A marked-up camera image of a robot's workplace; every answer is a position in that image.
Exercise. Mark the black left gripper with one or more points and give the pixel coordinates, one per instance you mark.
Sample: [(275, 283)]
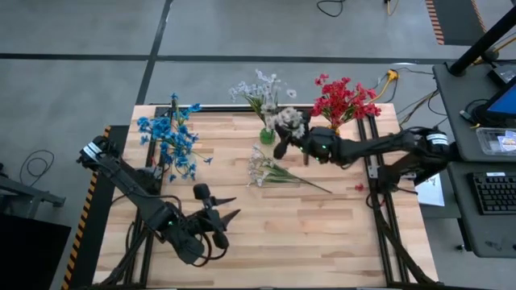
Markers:
[(209, 219)]

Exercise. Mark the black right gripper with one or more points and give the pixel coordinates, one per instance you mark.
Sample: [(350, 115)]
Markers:
[(298, 143)]

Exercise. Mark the white artificial flower bunch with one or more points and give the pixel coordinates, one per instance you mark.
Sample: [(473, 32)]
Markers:
[(262, 98), (266, 171)]

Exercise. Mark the blue artificial flower bunch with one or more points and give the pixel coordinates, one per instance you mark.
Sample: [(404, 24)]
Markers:
[(181, 153), (155, 129)]

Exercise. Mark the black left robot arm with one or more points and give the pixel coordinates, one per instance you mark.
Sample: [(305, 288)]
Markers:
[(129, 185)]

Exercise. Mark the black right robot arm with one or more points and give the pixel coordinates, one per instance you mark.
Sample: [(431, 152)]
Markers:
[(395, 147)]

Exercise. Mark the green glass vase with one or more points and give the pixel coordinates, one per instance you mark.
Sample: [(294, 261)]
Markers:
[(267, 137)]

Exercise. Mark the yellow glass vase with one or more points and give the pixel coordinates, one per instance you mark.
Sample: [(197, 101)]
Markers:
[(335, 130)]

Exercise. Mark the loose red flower blossom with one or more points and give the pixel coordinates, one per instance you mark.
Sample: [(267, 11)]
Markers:
[(359, 187)]

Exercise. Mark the small red flower bit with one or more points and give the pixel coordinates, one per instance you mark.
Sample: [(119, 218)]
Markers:
[(381, 204)]

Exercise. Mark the white paper sheet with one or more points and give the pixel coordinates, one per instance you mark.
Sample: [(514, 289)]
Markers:
[(431, 191)]

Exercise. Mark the grey side desk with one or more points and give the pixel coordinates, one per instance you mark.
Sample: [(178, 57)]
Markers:
[(455, 104)]

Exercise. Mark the clear plastic container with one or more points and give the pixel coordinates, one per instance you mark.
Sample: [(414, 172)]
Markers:
[(498, 141)]

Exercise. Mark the black striped floor mat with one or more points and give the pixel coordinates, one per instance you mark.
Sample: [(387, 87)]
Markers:
[(455, 20)]

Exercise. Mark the black box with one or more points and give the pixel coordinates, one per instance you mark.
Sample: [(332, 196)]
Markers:
[(32, 253)]

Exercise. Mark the grey metal stand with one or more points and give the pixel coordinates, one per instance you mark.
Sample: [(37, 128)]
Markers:
[(24, 193)]

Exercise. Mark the black keyboard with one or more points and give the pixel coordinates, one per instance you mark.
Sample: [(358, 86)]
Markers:
[(496, 193)]

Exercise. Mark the grey keyboard desk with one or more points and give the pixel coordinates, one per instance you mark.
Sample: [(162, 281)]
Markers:
[(483, 233)]

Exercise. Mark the monitor with blue screen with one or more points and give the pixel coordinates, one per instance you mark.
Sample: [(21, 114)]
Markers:
[(504, 102)]

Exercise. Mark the black box device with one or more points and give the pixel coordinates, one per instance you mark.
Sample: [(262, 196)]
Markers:
[(504, 74)]

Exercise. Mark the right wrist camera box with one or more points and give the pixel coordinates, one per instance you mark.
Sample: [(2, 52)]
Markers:
[(325, 145)]

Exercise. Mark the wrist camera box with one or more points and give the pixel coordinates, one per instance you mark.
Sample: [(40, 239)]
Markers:
[(187, 245), (325, 145)]

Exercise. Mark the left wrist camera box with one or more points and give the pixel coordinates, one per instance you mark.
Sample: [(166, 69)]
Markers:
[(187, 245)]

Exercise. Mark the black table frame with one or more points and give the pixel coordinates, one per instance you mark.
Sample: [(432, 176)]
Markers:
[(242, 108)]

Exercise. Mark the black striped base plate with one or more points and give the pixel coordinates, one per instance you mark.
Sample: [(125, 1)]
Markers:
[(92, 249)]

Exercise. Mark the black diagonal post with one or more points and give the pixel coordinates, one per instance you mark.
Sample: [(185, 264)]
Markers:
[(483, 40)]

